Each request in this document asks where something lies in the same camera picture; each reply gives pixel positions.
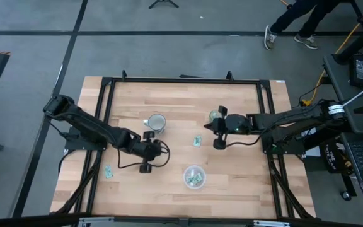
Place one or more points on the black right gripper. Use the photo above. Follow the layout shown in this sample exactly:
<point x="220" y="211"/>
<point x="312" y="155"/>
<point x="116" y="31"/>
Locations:
<point x="236" y="123"/>

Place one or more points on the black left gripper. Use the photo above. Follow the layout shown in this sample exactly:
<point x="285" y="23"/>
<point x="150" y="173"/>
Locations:
<point x="150" y="150"/>

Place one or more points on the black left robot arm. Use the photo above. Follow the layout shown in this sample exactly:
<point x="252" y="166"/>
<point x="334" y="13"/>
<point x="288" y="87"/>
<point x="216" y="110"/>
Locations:
<point x="87" y="123"/>

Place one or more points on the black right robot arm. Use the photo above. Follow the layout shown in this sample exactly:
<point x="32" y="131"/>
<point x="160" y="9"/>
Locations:
<point x="295" y="116"/>

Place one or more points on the clear drinking glass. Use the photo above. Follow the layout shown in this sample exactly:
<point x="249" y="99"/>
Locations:
<point x="213" y="115"/>

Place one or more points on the blue white floral mug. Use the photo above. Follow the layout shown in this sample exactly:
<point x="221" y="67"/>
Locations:
<point x="156" y="121"/>

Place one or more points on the clear round plastic container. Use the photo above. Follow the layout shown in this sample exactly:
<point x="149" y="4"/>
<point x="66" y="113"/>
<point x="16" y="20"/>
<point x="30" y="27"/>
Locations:
<point x="200" y="171"/>

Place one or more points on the black printed tote bag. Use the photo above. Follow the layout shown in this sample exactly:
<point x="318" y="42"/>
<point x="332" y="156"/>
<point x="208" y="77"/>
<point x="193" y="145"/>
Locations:
<point x="331" y="156"/>

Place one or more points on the black tripod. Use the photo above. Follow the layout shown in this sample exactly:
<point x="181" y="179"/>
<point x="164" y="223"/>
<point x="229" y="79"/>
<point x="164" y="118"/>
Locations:
<point x="163" y="1"/>

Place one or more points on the person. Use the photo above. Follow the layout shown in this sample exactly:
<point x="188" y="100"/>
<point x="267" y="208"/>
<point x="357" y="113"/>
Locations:
<point x="291" y="14"/>

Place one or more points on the black caster wheel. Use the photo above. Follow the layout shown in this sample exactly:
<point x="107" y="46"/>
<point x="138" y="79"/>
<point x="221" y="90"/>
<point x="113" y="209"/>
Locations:
<point x="346" y="195"/>

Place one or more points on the black power adapter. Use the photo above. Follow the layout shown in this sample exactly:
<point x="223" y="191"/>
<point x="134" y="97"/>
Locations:
<point x="361" y="71"/>

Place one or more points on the black stand leg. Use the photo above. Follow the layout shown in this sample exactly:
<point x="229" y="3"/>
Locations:
<point x="358" y="42"/>

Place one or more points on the black aluminium table frame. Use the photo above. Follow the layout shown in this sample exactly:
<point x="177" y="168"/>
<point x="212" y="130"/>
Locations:
<point x="184" y="80"/>

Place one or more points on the silver metal bracket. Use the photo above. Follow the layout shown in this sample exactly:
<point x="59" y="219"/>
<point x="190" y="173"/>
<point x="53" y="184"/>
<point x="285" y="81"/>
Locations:
<point x="271" y="224"/>
<point x="96" y="220"/>

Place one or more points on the black frame crossbeam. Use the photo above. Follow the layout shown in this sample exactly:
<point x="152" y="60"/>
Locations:
<point x="27" y="222"/>

